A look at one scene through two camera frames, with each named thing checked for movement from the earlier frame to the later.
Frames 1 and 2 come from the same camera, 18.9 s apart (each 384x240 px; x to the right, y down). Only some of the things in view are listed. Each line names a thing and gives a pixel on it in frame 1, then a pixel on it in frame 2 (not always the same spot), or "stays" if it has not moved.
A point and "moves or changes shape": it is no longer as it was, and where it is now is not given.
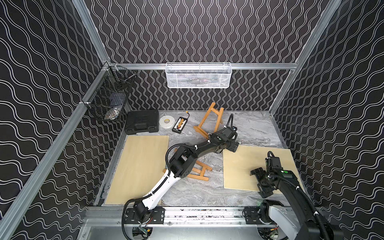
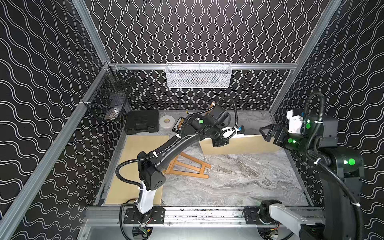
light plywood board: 237,165 moves or changes shape
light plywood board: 141,162 stays
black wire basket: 108,98 stays
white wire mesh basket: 198,75 stays
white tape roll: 167,122 stays
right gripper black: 264,190 to 272,128
